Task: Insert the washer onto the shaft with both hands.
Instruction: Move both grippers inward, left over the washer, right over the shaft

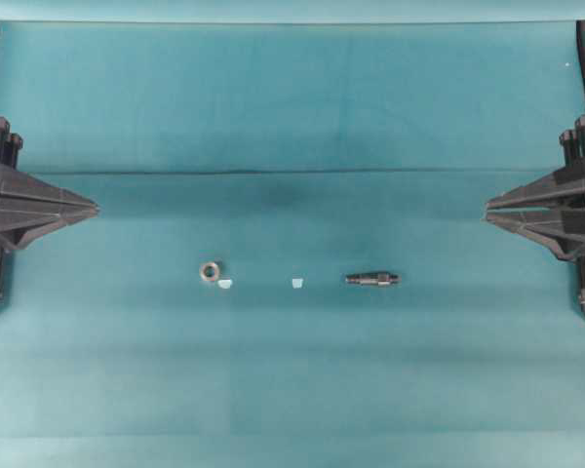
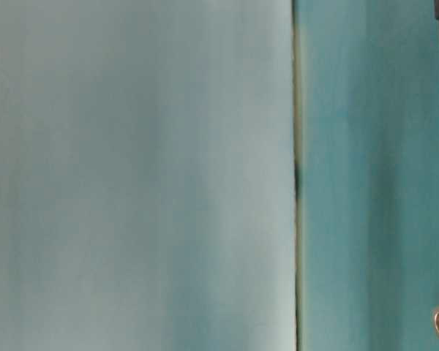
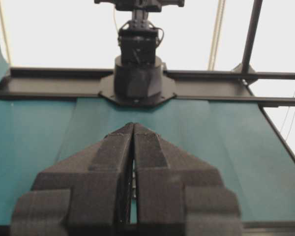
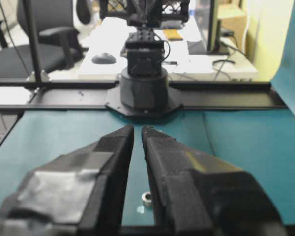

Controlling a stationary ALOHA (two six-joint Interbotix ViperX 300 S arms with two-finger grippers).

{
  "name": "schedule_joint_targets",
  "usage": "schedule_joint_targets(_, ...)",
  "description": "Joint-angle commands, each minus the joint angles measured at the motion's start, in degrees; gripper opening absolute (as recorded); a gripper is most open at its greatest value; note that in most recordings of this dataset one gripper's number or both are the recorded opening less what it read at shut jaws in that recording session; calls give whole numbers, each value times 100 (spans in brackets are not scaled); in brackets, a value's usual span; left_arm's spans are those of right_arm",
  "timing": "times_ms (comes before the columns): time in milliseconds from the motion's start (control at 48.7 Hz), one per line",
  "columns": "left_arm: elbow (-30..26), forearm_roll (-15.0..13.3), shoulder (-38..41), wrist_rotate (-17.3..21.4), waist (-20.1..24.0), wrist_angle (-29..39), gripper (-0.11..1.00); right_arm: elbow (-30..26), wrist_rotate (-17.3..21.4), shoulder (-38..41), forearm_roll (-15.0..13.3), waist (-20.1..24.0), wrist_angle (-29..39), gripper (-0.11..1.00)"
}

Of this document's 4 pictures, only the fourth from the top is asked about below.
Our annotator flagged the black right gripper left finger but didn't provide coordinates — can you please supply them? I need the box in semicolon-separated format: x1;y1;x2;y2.
0;125;134;236

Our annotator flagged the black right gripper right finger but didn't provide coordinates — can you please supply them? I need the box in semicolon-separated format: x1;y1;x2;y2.
142;126;287;236

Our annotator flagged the silver metal washer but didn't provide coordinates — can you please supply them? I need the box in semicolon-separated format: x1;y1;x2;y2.
141;191;152;207

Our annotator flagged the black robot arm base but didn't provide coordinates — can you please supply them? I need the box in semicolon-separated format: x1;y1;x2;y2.
100;0;190;118

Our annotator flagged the white desk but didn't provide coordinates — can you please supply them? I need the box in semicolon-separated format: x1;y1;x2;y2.
78;17;258;82

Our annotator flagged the black computer mouse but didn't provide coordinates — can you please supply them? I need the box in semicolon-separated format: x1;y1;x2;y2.
91;53;116;64

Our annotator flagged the black office chair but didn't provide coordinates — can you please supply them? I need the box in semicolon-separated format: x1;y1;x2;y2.
0;0;83;79

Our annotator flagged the teal backdrop sheet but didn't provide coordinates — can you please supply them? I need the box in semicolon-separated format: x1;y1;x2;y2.
271;1;295;117

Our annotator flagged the orange flat object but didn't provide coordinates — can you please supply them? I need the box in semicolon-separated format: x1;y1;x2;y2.
163;29;183;41

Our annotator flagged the cardboard box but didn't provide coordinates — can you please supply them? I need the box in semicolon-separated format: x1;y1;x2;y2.
218;4;247;50

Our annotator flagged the black aluminium frame rail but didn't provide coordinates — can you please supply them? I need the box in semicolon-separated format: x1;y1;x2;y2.
0;79;286;117

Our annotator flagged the black cable on desk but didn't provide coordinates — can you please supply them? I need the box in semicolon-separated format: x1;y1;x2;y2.
212;36;249;80

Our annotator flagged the black vertical frame post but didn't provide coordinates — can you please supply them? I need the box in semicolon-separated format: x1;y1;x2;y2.
21;0;49;82

